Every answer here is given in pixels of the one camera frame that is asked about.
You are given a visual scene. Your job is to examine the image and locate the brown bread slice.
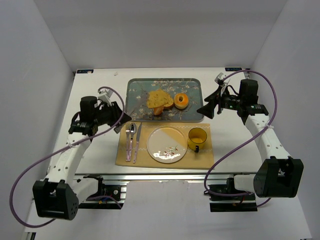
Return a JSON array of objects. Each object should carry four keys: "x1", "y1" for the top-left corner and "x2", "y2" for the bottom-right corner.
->
[
  {"x1": 146, "y1": 89, "x2": 168, "y2": 109},
  {"x1": 164, "y1": 94, "x2": 174, "y2": 109}
]

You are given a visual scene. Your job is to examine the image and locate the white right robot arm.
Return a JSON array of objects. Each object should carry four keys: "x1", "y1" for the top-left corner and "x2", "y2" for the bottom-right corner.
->
[{"x1": 201, "y1": 79, "x2": 304, "y2": 198}]

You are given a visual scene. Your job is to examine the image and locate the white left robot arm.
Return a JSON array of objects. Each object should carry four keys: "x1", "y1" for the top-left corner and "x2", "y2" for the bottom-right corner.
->
[{"x1": 32, "y1": 91, "x2": 214, "y2": 220}]

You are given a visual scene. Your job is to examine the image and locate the floral blue serving tray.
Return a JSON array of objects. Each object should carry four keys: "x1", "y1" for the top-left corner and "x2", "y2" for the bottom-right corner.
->
[{"x1": 125, "y1": 78, "x2": 204, "y2": 123}]

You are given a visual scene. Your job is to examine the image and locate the orange glazed bagel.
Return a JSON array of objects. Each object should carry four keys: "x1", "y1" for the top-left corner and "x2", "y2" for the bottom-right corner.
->
[{"x1": 173, "y1": 93, "x2": 189, "y2": 110}]

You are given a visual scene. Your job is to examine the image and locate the yellow glass mug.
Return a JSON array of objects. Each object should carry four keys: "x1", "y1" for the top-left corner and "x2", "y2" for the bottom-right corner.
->
[{"x1": 187, "y1": 127, "x2": 208, "y2": 153}]

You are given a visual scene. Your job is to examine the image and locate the yellow paper placemat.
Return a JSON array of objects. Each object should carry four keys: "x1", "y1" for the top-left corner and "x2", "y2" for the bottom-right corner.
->
[{"x1": 115, "y1": 122, "x2": 214, "y2": 170}]

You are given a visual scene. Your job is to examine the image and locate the white and yellow plate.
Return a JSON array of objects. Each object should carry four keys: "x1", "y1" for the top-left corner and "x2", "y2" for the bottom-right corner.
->
[{"x1": 146, "y1": 126, "x2": 188, "y2": 164}]

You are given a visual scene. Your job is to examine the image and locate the fork with pink handle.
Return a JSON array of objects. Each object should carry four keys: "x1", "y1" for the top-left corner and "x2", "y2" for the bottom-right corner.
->
[{"x1": 125, "y1": 122, "x2": 132, "y2": 162}]

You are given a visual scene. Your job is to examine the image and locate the spoon with pink handle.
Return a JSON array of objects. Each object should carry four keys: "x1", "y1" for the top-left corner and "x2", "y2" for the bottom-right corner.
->
[{"x1": 127, "y1": 123, "x2": 137, "y2": 162}]

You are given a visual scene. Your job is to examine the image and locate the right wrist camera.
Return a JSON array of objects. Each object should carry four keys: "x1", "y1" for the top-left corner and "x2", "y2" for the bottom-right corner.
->
[{"x1": 214, "y1": 72, "x2": 230, "y2": 96}]

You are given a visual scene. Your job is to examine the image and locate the knife with pink handle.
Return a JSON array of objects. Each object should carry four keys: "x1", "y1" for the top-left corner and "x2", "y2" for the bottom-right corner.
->
[{"x1": 133, "y1": 122, "x2": 143, "y2": 164}]

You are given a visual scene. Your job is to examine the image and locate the aluminium frame rail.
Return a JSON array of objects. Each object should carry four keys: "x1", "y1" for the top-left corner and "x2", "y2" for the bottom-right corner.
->
[{"x1": 73, "y1": 172, "x2": 258, "y2": 183}]

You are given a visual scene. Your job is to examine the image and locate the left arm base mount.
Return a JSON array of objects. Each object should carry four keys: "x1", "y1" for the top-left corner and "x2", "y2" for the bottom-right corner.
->
[{"x1": 76, "y1": 174, "x2": 127, "y2": 210}]

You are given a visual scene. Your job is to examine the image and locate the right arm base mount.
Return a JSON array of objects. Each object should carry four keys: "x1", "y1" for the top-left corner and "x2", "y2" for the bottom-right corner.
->
[{"x1": 203, "y1": 177, "x2": 258, "y2": 213}]

